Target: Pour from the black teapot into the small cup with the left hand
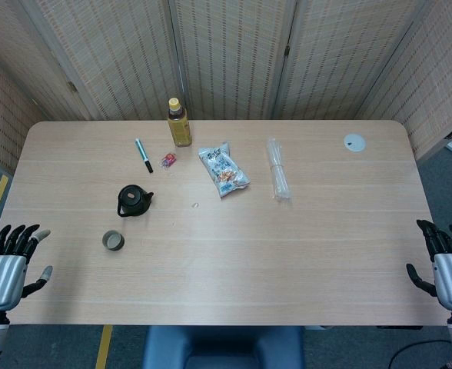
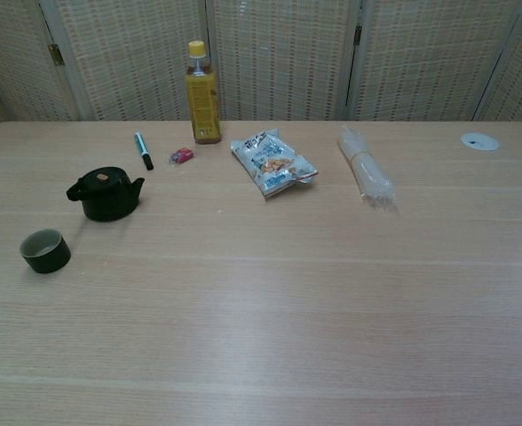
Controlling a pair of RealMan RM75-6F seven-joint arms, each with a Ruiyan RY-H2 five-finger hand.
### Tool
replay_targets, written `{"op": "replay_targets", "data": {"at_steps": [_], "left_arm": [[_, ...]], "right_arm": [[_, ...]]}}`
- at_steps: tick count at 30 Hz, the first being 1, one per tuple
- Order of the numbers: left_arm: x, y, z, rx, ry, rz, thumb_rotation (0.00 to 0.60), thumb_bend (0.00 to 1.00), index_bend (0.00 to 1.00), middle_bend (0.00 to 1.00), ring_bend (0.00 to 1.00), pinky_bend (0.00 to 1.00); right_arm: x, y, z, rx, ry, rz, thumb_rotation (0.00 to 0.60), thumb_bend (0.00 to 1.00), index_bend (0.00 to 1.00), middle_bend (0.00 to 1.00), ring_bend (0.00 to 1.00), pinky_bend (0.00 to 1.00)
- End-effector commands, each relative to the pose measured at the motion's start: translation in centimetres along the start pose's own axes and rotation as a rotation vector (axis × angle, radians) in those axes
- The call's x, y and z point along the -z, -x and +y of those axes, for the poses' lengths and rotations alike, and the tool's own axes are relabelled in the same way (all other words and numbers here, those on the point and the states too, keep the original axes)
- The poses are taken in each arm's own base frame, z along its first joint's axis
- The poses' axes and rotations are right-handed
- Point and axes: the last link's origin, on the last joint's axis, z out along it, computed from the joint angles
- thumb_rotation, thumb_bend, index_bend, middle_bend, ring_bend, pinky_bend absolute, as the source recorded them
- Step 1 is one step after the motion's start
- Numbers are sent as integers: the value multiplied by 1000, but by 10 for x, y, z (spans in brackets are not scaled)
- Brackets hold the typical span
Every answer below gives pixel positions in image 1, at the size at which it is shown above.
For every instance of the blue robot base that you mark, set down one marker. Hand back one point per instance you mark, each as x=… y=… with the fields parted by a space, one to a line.
x=222 y=346

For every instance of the yellow tea bottle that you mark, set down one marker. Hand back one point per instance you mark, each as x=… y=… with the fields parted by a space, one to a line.
x=180 y=128

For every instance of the white blue snack bag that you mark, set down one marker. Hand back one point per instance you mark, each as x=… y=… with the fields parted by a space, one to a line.
x=222 y=169

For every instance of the black teapot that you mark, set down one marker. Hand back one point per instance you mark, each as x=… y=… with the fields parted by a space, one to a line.
x=131 y=201

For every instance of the red wrapped candy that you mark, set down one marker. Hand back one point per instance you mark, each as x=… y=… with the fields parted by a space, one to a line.
x=168 y=159

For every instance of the clear straw bundle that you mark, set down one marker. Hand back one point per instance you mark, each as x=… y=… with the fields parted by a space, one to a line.
x=278 y=169

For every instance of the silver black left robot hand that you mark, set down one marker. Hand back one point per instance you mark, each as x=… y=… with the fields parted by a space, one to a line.
x=1 y=280

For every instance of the green black marker pen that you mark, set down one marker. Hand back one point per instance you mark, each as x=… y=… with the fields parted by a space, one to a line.
x=143 y=153

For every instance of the small green-grey cup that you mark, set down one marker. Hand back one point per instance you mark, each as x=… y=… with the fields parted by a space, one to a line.
x=113 y=242

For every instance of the bamboo folding screen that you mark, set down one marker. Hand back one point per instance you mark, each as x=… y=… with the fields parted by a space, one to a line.
x=230 y=57

